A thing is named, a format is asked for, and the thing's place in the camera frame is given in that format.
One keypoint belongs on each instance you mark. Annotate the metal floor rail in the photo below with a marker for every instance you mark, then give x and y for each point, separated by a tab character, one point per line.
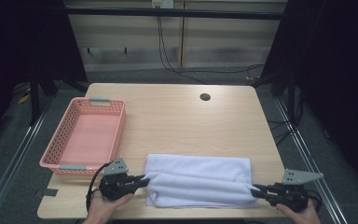
12	168
307	158

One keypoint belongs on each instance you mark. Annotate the black stand leg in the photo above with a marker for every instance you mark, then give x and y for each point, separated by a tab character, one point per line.
34	102

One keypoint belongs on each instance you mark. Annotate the black curtain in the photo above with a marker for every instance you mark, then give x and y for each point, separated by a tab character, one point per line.
338	62
18	37

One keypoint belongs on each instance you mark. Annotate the yellow object on floor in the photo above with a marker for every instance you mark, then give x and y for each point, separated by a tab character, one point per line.
24	99

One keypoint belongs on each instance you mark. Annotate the black horizontal crossbar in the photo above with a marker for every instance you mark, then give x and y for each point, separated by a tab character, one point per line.
121	12

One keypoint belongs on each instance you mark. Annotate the grey tape piece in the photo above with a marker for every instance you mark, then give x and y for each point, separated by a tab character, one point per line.
49	192

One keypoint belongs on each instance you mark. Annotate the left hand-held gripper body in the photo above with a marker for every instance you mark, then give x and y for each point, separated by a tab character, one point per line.
115	186

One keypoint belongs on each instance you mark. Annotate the white wall outlet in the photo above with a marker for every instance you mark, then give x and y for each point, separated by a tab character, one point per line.
167	3

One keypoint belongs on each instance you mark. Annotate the pink perforated plastic basket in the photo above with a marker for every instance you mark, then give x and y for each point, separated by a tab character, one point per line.
87	140

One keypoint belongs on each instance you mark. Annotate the person's left hand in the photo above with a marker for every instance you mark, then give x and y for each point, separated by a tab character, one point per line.
101	210

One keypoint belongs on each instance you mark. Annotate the person's right hand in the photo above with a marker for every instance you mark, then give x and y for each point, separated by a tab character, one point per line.
304	217

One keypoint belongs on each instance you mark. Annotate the white cat print towel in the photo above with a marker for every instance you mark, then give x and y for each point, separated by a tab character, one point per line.
199	180

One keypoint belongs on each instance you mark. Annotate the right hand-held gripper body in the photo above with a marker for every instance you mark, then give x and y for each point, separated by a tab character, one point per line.
292	196

